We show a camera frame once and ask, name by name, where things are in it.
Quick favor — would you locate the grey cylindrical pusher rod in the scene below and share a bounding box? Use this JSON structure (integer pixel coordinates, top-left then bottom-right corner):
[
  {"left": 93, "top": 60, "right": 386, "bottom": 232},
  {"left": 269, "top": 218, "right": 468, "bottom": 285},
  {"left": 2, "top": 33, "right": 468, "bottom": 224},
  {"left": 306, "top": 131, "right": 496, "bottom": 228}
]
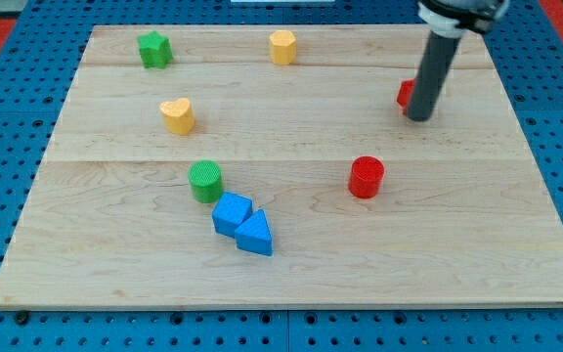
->
[{"left": 406, "top": 31, "right": 461, "bottom": 122}]

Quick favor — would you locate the blue triangle block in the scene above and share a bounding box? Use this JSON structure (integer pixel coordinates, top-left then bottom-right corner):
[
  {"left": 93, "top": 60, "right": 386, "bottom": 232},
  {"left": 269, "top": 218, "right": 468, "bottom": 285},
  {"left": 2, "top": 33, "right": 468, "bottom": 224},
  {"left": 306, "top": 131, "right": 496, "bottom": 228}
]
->
[{"left": 235, "top": 209, "right": 273, "bottom": 256}]

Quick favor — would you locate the yellow hexagon block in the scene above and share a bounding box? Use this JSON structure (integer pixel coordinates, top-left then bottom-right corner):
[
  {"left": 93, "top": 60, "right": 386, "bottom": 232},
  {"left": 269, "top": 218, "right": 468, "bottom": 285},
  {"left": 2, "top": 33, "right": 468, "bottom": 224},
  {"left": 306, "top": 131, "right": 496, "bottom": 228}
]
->
[{"left": 269, "top": 30, "right": 297, "bottom": 66}]

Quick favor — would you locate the red star block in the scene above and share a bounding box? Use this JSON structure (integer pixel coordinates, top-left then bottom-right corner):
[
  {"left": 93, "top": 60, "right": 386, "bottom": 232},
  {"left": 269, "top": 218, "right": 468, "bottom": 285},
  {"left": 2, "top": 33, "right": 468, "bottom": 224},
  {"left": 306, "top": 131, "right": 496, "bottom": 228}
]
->
[{"left": 396, "top": 79, "right": 415, "bottom": 115}]

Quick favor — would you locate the yellow heart block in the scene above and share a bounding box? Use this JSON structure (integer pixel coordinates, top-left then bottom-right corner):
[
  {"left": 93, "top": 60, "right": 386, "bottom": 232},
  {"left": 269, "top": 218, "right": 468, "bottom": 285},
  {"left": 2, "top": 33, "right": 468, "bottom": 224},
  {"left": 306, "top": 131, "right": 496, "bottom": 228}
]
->
[{"left": 159, "top": 98, "right": 195, "bottom": 135}]

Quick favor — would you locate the green star block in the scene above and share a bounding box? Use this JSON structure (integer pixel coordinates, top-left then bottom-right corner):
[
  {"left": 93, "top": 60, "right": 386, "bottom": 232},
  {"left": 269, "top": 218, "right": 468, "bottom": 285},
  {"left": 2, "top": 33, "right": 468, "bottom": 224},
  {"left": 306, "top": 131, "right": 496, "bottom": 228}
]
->
[{"left": 137, "top": 30, "right": 173, "bottom": 69}]

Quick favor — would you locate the light wooden board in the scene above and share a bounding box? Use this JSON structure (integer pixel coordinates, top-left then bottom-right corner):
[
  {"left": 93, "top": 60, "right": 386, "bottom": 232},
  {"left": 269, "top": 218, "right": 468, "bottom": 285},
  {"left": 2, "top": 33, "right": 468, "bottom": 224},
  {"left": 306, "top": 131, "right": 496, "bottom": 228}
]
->
[{"left": 0, "top": 24, "right": 563, "bottom": 311}]

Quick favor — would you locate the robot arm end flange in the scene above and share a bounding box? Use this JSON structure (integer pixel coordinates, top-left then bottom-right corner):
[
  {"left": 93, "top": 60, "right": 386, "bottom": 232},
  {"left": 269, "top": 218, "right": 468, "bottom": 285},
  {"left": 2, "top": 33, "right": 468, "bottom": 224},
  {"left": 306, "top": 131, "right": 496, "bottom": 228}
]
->
[{"left": 417, "top": 0, "right": 510, "bottom": 39}]

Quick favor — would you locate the blue cube block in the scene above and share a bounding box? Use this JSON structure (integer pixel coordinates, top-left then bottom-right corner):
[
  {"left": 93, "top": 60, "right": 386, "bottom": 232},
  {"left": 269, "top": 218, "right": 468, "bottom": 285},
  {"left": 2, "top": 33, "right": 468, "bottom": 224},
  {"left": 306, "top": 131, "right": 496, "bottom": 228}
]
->
[{"left": 211, "top": 192, "right": 253, "bottom": 238}]

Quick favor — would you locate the red cylinder block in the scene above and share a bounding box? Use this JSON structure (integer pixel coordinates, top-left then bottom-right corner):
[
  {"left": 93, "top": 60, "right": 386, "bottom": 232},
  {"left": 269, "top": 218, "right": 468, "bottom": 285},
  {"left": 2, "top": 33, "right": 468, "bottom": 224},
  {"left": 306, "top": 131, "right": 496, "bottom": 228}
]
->
[{"left": 348, "top": 155, "right": 386, "bottom": 198}]

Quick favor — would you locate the green cylinder block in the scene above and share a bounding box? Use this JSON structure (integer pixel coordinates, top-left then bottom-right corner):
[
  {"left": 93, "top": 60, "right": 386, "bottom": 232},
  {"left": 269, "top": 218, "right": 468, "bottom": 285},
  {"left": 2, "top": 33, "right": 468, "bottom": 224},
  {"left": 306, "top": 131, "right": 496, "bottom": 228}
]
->
[{"left": 188, "top": 160, "right": 224, "bottom": 203}]

